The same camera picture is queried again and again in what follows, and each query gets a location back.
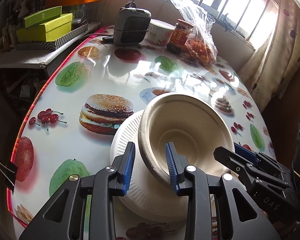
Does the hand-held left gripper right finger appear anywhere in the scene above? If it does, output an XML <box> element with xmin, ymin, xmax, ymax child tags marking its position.
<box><xmin>165</xmin><ymin>142</ymin><xmax>282</xmax><ymax>240</ymax></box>

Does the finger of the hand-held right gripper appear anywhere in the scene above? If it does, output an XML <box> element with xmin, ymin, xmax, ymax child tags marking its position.
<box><xmin>213</xmin><ymin>146</ymin><xmax>255</xmax><ymax>183</ymax></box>
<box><xmin>233</xmin><ymin>142</ymin><xmax>284</xmax><ymax>172</ymax></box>

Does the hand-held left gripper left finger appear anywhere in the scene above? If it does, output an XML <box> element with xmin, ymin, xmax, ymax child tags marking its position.
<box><xmin>19</xmin><ymin>142</ymin><xmax>136</xmax><ymax>240</ymax></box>

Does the large beige paper bowl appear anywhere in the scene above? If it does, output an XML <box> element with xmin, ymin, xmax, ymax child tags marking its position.
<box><xmin>138</xmin><ymin>92</ymin><xmax>235</xmax><ymax>188</ymax></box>

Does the white foam plate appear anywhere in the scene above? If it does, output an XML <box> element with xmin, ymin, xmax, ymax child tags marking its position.
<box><xmin>109</xmin><ymin>109</ymin><xmax>190</xmax><ymax>223</ymax></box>

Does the medium beige paper bowl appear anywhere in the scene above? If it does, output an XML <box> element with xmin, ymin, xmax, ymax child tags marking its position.
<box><xmin>142</xmin><ymin>95</ymin><xmax>233</xmax><ymax>178</ymax></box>

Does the patterned cream curtain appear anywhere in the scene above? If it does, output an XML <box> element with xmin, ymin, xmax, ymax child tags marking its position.
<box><xmin>237</xmin><ymin>0</ymin><xmax>300</xmax><ymax>110</ymax></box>

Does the food printed tablecloth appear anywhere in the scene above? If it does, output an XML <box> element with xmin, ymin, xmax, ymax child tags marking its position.
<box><xmin>10</xmin><ymin>25</ymin><xmax>278</xmax><ymax>240</ymax></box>

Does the clear plastic bag of oranges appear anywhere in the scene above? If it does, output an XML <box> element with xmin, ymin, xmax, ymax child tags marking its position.
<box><xmin>170</xmin><ymin>0</ymin><xmax>218</xmax><ymax>67</ymax></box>

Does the black binder clip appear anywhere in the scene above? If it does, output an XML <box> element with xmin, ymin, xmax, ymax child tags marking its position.
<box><xmin>0</xmin><ymin>157</ymin><xmax>18</xmax><ymax>187</ymax></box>

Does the red lidded sauce jar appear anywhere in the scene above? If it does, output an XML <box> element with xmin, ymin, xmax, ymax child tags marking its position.
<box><xmin>167</xmin><ymin>19</ymin><xmax>194</xmax><ymax>54</ymax></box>

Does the white plastic tub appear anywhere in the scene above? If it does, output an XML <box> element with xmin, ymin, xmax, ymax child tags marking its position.
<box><xmin>147</xmin><ymin>19</ymin><xmax>176</xmax><ymax>46</ymax></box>

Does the small grey heater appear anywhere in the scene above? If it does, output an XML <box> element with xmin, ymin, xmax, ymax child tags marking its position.
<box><xmin>114</xmin><ymin>2</ymin><xmax>151</xmax><ymax>46</ymax></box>

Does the grey striped box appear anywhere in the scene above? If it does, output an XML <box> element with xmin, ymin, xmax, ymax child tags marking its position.
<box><xmin>15</xmin><ymin>22</ymin><xmax>89</xmax><ymax>51</ymax></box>

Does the grey side shelf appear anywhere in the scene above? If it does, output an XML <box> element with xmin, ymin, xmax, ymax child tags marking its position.
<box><xmin>0</xmin><ymin>21</ymin><xmax>102</xmax><ymax>69</ymax></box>

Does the yellow green flat box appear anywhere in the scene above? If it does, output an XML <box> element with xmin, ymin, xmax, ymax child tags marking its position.
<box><xmin>16</xmin><ymin>13</ymin><xmax>73</xmax><ymax>43</ymax></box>

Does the dark green flat box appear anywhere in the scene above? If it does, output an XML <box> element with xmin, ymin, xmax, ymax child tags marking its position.
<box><xmin>22</xmin><ymin>6</ymin><xmax>62</xmax><ymax>29</ymax></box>

